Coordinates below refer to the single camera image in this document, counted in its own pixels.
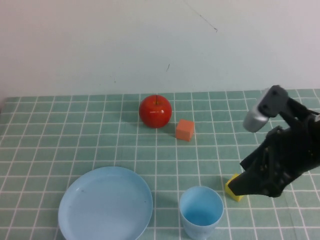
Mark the green checkered tablecloth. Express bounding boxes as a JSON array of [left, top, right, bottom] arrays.
[[0, 89, 320, 240]]

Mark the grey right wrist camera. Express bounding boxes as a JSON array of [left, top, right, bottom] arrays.
[[242, 84, 289, 133]]

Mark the light blue plastic cup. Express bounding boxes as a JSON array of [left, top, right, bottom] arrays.
[[179, 185, 225, 240]]

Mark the light blue plastic plate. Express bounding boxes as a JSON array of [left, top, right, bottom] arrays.
[[57, 166, 154, 240]]

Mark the orange foam cube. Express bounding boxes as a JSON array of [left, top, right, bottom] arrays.
[[175, 118, 196, 143]]

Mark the red apple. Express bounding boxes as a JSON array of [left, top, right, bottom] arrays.
[[138, 94, 173, 130]]

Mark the yellow foam cube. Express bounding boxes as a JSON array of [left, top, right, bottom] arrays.
[[224, 173, 245, 202]]

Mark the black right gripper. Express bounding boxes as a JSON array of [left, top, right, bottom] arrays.
[[228, 116, 320, 199]]

